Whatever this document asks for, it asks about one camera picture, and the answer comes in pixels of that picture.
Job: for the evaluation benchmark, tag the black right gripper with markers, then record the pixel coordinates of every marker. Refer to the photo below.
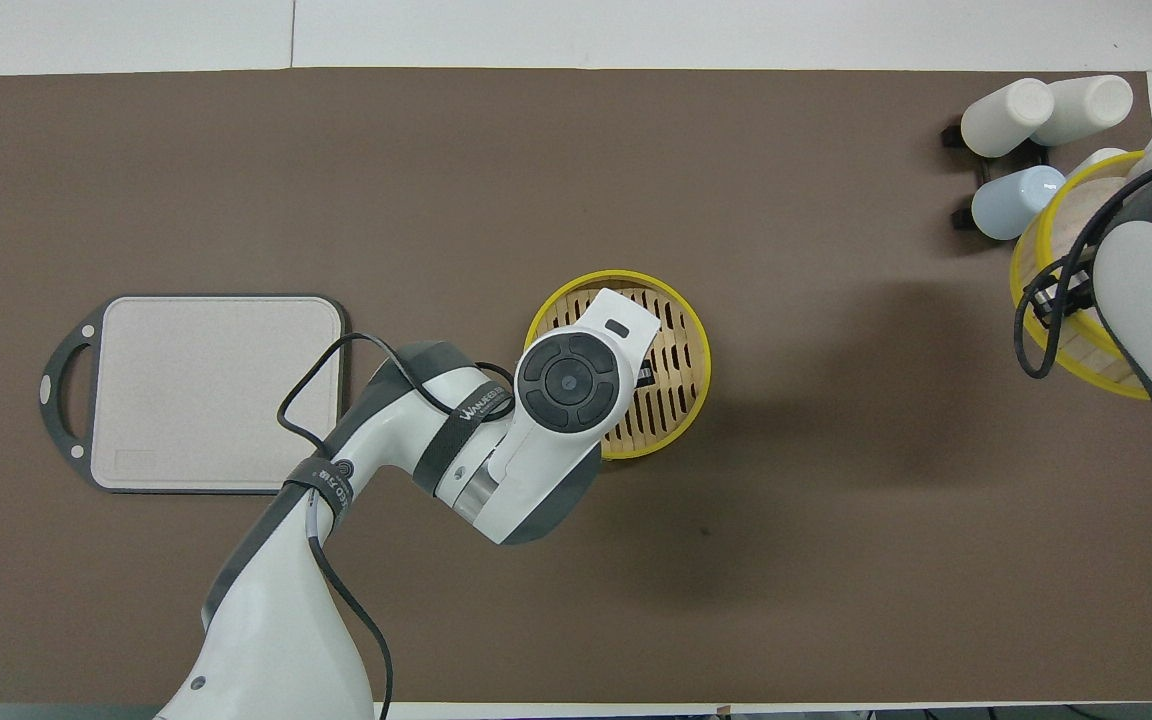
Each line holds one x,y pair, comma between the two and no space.
1061,295

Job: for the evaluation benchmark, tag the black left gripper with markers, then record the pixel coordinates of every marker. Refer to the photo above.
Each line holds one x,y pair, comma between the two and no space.
644,375

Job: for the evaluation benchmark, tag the yellow bamboo steamer base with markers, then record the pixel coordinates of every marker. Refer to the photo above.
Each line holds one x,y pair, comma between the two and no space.
1058,218

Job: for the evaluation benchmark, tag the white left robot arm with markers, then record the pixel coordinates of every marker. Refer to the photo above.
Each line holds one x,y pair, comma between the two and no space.
266,620

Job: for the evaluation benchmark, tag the yellow rimmed bamboo steamer basket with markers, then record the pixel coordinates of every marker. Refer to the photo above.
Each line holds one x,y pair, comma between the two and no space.
681,400

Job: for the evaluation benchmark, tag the light blue plastic cup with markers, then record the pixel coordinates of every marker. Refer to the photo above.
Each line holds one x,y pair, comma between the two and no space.
1011,205

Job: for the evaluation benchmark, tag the black cup rack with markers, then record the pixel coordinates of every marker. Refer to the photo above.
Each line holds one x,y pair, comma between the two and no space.
964,217

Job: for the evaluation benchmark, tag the white cup with blue rim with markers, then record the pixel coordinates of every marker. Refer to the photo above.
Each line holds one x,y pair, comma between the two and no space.
1101,157

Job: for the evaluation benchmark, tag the white plastic cup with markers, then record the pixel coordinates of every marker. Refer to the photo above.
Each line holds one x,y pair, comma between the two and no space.
1004,118
1091,105

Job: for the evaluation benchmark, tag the brown table mat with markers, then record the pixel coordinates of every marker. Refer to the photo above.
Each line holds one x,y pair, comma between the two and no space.
836,560

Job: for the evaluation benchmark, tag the grey and white cutting board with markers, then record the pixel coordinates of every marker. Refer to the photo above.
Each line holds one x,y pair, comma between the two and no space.
196,400

